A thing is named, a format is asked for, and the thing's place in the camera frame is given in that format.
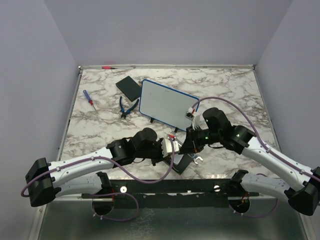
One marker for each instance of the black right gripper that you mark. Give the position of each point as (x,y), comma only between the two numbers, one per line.
(193,146)

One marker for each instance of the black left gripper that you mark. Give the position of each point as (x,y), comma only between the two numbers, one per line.
(160,157)

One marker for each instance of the blue framed whiteboard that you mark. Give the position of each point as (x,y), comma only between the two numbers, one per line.
(165,104)

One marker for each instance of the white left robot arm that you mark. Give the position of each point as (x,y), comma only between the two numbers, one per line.
(45,180)

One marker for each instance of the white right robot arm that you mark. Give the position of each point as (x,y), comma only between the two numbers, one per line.
(297,184)

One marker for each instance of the chrome combination wrench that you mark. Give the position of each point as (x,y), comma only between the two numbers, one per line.
(196,158)

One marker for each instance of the black flat box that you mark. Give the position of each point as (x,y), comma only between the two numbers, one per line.
(129,88)

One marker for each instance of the blue red screwdriver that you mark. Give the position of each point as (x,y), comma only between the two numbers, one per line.
(89,99)

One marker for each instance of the black network switch box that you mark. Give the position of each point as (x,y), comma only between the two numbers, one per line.
(181,162)

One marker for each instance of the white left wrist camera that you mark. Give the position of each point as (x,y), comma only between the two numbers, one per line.
(171,146)

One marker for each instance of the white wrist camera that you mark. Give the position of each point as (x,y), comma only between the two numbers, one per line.
(195,118)
(171,146)

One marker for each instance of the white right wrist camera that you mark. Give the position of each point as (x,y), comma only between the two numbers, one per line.
(195,118)

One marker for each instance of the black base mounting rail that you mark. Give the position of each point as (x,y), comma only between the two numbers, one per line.
(188,193)

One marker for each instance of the red marker on rail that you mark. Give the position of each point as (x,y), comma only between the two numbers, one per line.
(108,68)

